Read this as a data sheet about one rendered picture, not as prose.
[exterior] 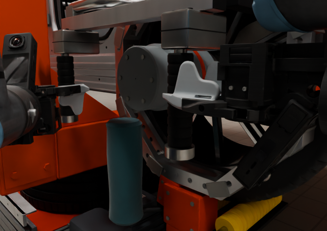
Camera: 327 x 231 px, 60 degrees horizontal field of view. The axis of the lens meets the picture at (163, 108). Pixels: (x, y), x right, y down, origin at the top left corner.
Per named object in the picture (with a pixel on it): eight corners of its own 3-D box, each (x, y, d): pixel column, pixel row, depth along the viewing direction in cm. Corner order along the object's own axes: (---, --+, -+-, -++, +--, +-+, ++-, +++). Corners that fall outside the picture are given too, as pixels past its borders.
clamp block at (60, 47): (100, 54, 66) (99, 30, 65) (63, 53, 60) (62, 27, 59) (89, 54, 69) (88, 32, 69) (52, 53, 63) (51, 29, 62)
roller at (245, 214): (285, 204, 81) (287, 184, 80) (229, 252, 60) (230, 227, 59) (266, 197, 85) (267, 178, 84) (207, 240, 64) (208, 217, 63)
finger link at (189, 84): (164, 61, 39) (227, 61, 33) (164, 103, 40) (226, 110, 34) (150, 61, 36) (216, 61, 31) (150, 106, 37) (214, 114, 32)
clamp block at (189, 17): (227, 50, 42) (227, 13, 41) (187, 48, 36) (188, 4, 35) (199, 51, 46) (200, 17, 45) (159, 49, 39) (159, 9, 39)
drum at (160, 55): (224, 106, 67) (226, 44, 64) (159, 119, 52) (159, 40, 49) (179, 100, 76) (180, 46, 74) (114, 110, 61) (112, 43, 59)
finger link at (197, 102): (195, 93, 37) (263, 98, 32) (194, 107, 37) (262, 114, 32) (175, 97, 33) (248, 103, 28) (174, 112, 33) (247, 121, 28)
